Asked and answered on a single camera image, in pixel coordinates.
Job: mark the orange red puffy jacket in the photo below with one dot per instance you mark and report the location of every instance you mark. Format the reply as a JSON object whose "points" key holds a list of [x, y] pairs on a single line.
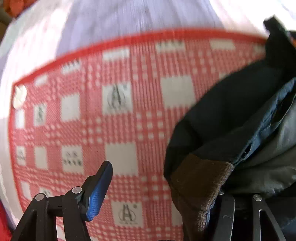
{"points": [[15, 7]]}

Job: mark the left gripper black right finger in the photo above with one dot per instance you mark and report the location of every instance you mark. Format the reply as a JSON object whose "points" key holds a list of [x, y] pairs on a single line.
{"points": [[246, 217]]}

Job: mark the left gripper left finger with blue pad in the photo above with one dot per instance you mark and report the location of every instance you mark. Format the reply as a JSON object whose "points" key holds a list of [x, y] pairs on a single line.
{"points": [[76, 207]]}

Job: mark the navy blue padded jacket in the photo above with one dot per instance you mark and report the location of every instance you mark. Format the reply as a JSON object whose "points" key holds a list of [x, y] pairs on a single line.
{"points": [[239, 138]]}

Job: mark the red white checkered mat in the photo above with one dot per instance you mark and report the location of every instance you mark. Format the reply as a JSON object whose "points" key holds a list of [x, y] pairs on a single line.
{"points": [[118, 101]]}

